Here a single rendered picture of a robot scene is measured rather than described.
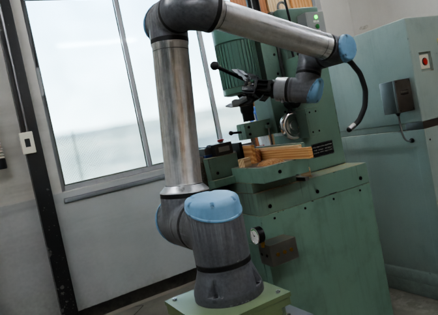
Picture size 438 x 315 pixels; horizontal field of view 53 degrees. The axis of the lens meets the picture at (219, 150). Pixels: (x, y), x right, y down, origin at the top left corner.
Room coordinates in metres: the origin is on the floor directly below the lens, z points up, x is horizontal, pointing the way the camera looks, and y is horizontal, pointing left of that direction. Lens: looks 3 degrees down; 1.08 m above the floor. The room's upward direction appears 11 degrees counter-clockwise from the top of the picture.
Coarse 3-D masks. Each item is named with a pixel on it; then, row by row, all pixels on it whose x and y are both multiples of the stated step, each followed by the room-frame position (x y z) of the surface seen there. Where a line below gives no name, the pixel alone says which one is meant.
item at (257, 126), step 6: (264, 120) 1.92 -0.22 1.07; (240, 126) 1.91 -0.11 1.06; (246, 126) 1.88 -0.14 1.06; (252, 126) 1.89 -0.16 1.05; (258, 126) 1.91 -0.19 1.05; (264, 126) 1.92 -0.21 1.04; (246, 132) 1.88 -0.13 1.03; (252, 132) 1.89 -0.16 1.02; (258, 132) 1.90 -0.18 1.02; (264, 132) 1.92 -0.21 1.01; (240, 138) 1.93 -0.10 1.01; (246, 138) 1.88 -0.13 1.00; (252, 138) 1.92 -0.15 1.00
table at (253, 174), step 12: (240, 168) 1.74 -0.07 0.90; (252, 168) 1.65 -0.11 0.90; (264, 168) 1.60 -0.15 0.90; (276, 168) 1.62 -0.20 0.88; (288, 168) 1.65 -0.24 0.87; (300, 168) 1.67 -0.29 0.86; (216, 180) 1.75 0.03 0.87; (228, 180) 1.77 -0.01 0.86; (240, 180) 1.75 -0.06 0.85; (252, 180) 1.66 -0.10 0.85; (264, 180) 1.60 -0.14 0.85; (276, 180) 1.62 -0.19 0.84
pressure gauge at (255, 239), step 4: (252, 228) 1.60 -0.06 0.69; (256, 228) 1.59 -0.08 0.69; (260, 228) 1.59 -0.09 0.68; (252, 232) 1.61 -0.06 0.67; (256, 232) 1.58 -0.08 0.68; (260, 232) 1.58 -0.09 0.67; (264, 232) 1.58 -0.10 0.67; (252, 236) 1.61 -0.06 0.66; (256, 236) 1.59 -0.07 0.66; (260, 236) 1.57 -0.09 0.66; (264, 236) 1.58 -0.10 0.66; (252, 240) 1.61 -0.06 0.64; (256, 240) 1.59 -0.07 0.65; (260, 240) 1.57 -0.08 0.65; (264, 240) 1.58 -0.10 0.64; (256, 244) 1.59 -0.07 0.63; (264, 244) 1.60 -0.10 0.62
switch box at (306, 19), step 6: (306, 12) 1.90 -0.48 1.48; (312, 12) 1.92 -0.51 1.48; (318, 12) 1.93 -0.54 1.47; (300, 18) 1.93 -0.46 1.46; (306, 18) 1.90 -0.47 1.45; (312, 18) 1.91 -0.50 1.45; (318, 18) 1.93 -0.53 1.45; (300, 24) 1.94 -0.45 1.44; (306, 24) 1.90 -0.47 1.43; (312, 24) 1.91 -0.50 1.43; (324, 24) 1.94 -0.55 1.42; (324, 30) 1.94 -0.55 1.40
